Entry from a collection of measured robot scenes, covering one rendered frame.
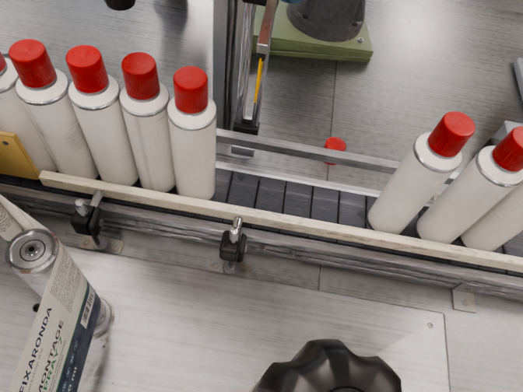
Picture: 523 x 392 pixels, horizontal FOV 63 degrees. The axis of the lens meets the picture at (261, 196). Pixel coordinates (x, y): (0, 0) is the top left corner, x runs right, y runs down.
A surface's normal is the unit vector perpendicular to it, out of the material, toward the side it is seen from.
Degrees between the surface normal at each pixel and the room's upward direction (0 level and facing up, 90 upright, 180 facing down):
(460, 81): 0
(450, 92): 0
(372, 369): 20
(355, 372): 12
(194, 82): 2
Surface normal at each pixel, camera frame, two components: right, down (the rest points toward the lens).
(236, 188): 0.11, -0.51
